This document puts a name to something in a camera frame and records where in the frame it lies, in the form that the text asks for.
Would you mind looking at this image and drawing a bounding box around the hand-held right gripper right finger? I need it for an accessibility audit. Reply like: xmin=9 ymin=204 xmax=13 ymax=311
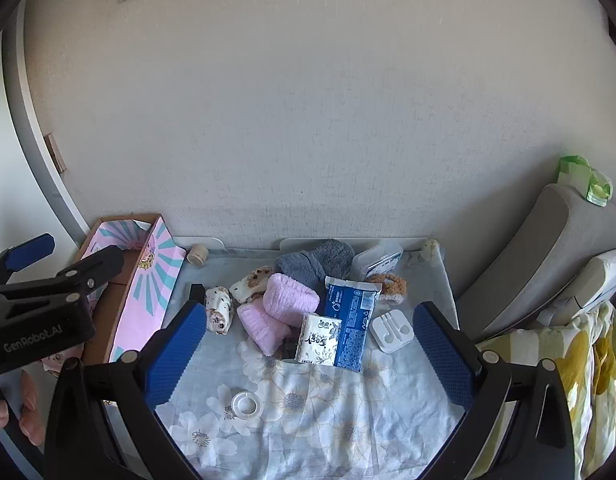
xmin=388 ymin=301 xmax=576 ymax=480

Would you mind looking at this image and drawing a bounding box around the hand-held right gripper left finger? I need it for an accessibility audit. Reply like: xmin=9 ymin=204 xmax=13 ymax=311
xmin=46 ymin=284 xmax=209 ymax=480

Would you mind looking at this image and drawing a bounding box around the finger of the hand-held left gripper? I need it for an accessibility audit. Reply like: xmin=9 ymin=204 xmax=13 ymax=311
xmin=35 ymin=245 xmax=125 ymax=302
xmin=0 ymin=232 xmax=56 ymax=287

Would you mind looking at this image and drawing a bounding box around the pink printed cardboard box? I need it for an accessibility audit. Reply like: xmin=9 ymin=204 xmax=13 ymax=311
xmin=42 ymin=212 xmax=186 ymax=376

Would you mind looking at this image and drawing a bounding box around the white earphone case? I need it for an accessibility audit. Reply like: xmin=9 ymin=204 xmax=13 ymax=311
xmin=370 ymin=310 xmax=415 ymax=356

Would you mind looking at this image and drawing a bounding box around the white patterned sock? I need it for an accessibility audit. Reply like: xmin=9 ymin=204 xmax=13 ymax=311
xmin=204 ymin=286 xmax=235 ymax=335
xmin=229 ymin=267 xmax=273 ymax=305

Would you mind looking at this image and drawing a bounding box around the brown fuzzy scrunchie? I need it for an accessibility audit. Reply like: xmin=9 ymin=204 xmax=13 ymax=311
xmin=364 ymin=271 xmax=409 ymax=306

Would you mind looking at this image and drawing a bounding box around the pink fuzzy sock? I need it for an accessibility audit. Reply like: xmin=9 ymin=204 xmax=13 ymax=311
xmin=263 ymin=272 xmax=320 ymax=320
xmin=236 ymin=302 xmax=293 ymax=357

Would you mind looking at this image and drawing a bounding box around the blue tissue pack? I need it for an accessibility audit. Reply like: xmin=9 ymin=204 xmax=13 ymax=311
xmin=324 ymin=276 xmax=381 ymax=373

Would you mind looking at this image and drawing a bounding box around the white tissue pack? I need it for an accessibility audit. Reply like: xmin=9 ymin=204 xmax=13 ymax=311
xmin=294 ymin=312 xmax=343 ymax=367

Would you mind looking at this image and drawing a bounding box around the person's left hand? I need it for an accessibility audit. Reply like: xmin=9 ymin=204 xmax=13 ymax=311
xmin=0 ymin=367 xmax=43 ymax=447

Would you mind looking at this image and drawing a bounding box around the clear tape roll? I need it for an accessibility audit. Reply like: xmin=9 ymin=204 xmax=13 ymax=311
xmin=231 ymin=391 xmax=265 ymax=418

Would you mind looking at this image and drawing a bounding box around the clear plastic box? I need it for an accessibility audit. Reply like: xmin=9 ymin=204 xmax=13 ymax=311
xmin=351 ymin=241 xmax=403 ymax=281

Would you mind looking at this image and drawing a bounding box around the grey pillow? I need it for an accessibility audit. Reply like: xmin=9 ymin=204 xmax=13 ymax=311
xmin=455 ymin=183 xmax=616 ymax=343

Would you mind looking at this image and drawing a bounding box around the yellow floral blanket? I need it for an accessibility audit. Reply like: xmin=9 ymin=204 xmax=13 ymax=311
xmin=475 ymin=300 xmax=616 ymax=480

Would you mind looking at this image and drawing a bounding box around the blue floral cloth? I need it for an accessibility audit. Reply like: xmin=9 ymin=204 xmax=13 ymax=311
xmin=155 ymin=247 xmax=466 ymax=480

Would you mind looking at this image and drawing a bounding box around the grey fuzzy sock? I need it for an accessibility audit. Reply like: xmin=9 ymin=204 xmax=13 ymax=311
xmin=274 ymin=239 xmax=356 ymax=301

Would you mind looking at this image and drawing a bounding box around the white pillow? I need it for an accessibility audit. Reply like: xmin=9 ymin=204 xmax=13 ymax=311
xmin=535 ymin=247 xmax=616 ymax=328

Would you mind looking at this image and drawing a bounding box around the green packet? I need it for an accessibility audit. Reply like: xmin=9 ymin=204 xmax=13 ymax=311
xmin=555 ymin=155 xmax=614 ymax=207

